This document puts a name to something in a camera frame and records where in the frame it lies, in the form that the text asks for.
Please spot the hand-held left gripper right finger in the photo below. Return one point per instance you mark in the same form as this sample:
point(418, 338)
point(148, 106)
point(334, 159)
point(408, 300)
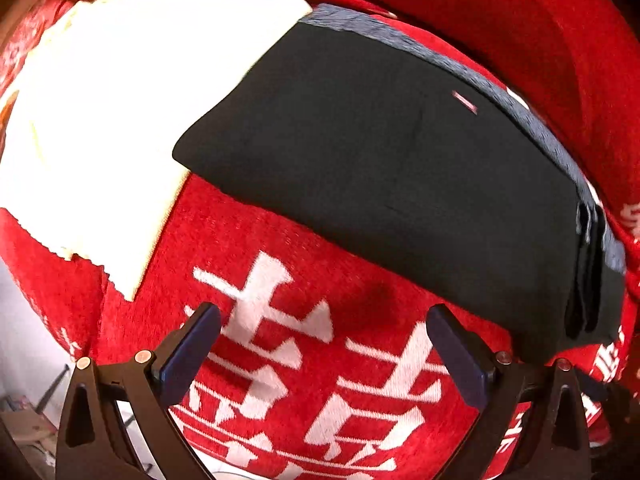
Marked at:
point(460, 360)

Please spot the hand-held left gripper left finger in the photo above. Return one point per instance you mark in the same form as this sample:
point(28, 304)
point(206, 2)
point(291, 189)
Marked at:
point(182, 360)

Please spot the black pants with grey trim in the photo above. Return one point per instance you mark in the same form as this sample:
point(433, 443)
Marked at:
point(400, 185)

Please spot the red printed blanket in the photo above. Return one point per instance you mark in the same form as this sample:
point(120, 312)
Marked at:
point(300, 360)

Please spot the black router antenna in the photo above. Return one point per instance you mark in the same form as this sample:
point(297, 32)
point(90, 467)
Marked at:
point(50, 385)

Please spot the brown cardboard box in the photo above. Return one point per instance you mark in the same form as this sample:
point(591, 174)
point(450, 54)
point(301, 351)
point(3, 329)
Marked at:
point(27, 427)

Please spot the white cloth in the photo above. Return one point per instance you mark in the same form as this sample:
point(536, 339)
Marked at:
point(115, 125)

